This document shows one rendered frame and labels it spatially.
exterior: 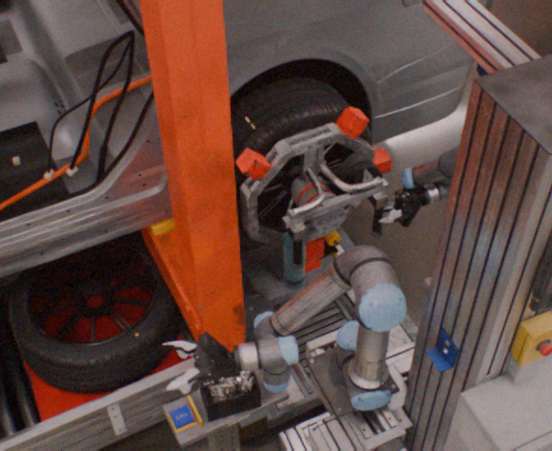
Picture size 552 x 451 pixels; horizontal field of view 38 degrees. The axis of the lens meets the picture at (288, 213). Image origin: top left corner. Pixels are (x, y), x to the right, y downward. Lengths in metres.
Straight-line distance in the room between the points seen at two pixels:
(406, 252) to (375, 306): 2.05
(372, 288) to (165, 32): 0.79
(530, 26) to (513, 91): 4.03
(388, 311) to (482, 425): 0.36
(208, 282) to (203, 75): 0.81
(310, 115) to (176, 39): 1.02
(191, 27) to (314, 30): 0.97
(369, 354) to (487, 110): 0.82
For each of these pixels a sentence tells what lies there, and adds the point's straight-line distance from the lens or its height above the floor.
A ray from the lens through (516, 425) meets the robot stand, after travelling 2.09.
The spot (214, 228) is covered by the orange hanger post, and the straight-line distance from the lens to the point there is 2.43.
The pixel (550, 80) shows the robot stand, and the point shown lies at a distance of 1.69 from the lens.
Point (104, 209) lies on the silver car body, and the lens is 2.96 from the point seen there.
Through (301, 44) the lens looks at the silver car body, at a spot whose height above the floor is 1.37.
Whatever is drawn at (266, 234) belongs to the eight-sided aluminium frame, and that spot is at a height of 0.72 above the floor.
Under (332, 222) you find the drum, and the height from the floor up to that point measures 0.83.
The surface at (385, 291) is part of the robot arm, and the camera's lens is 1.96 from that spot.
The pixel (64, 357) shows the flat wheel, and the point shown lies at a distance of 3.09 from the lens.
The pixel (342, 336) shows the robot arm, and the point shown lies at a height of 1.05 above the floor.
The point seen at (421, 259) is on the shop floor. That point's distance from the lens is 3.96.
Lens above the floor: 3.00
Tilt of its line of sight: 47 degrees down
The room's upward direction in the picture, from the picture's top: straight up
